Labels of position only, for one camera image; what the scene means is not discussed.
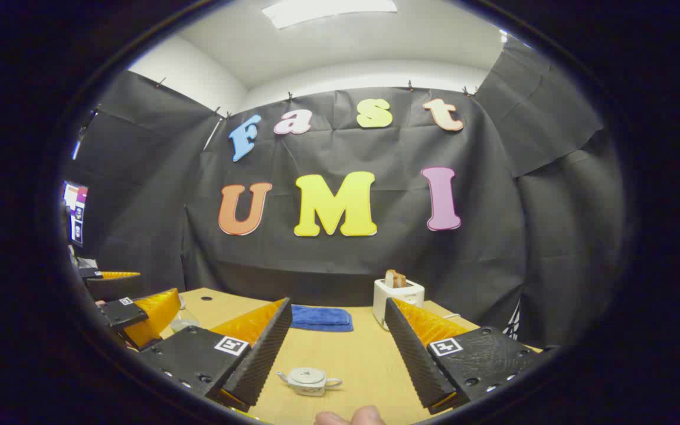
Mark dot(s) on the white toaster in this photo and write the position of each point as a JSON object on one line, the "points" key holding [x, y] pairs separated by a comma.
{"points": [[393, 295]]}

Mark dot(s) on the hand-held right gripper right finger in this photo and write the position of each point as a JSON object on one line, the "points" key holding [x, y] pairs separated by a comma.
{"points": [[414, 354]]}

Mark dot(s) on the black backdrop cloth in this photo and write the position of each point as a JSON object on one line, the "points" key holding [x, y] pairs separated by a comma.
{"points": [[346, 260]]}

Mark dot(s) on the brown toast slice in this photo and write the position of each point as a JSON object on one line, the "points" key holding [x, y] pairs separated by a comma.
{"points": [[400, 280]]}

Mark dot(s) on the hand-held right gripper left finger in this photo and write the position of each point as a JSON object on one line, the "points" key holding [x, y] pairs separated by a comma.
{"points": [[266, 348]]}

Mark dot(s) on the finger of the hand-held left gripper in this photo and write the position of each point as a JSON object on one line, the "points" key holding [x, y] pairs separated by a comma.
{"points": [[124, 314], [113, 288]]}

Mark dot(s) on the pale bread slice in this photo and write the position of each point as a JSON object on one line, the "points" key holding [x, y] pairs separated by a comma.
{"points": [[389, 278]]}

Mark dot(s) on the computer monitor screen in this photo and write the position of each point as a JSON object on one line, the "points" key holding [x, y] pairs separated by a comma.
{"points": [[75, 212]]}

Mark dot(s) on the blue folded towel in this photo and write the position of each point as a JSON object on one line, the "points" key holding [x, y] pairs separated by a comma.
{"points": [[322, 319]]}

